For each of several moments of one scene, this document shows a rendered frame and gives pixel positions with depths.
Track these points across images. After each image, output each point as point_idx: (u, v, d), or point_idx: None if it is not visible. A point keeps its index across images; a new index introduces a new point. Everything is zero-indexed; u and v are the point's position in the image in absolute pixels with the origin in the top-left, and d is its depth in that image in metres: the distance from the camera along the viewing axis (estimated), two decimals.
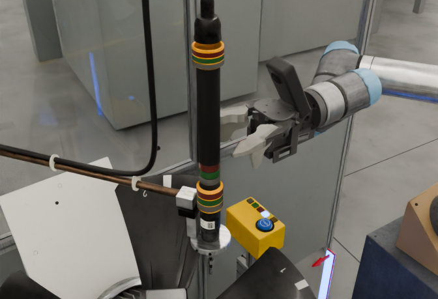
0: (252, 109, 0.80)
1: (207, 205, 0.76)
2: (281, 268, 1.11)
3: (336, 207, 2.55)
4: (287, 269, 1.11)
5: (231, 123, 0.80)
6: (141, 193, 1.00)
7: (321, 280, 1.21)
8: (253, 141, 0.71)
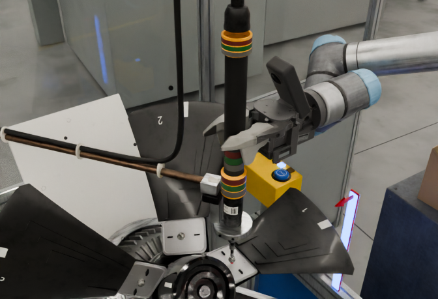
0: (252, 111, 0.80)
1: (231, 191, 0.79)
2: (302, 208, 1.05)
3: (347, 180, 2.49)
4: (309, 209, 1.05)
5: None
6: (156, 121, 0.94)
7: (343, 225, 1.14)
8: (244, 137, 0.72)
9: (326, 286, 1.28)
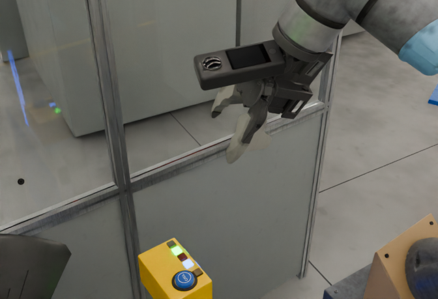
0: None
1: None
2: None
3: (310, 230, 2.20)
4: None
5: None
6: None
7: None
8: (233, 147, 0.68)
9: None
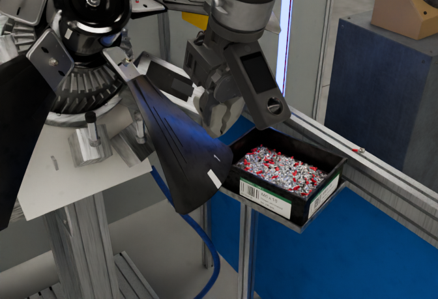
0: (214, 97, 0.66)
1: None
2: (217, 156, 0.85)
3: (319, 88, 2.39)
4: (220, 163, 0.84)
5: None
6: None
7: (280, 19, 1.04)
8: (233, 124, 0.73)
9: None
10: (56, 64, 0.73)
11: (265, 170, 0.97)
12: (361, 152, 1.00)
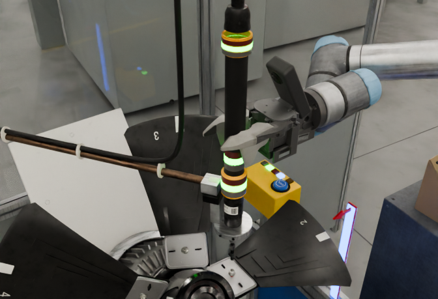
0: (252, 111, 0.80)
1: (231, 191, 0.79)
2: None
3: (345, 185, 2.51)
4: None
5: None
6: (300, 219, 1.08)
7: (341, 237, 1.17)
8: (244, 137, 0.72)
9: (324, 296, 1.30)
10: None
11: None
12: None
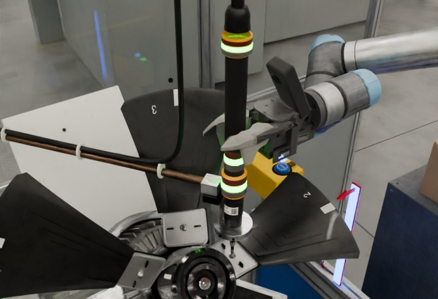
0: (252, 111, 0.80)
1: (232, 191, 0.79)
2: None
3: (347, 177, 2.48)
4: None
5: None
6: (304, 192, 1.03)
7: (345, 219, 1.13)
8: (244, 137, 0.72)
9: (327, 281, 1.27)
10: None
11: None
12: None
